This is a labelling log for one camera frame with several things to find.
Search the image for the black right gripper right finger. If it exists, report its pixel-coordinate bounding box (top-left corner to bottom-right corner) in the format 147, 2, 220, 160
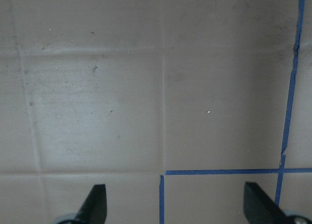
243, 182, 312, 224

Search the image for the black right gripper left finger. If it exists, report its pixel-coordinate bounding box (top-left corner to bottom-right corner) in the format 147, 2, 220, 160
74, 184, 107, 224

